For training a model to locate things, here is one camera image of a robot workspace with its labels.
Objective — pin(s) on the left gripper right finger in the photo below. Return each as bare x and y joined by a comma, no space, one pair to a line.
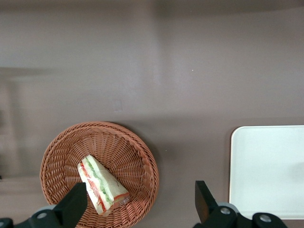
205,206

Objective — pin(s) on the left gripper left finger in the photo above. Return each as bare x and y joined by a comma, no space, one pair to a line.
71,209

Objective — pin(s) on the triangle sandwich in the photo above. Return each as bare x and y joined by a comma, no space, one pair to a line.
102,180

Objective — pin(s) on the cream plastic tray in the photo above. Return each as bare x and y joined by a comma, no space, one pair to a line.
266,166

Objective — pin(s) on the brown round wicker basket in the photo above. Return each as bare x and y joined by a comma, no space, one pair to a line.
133,154

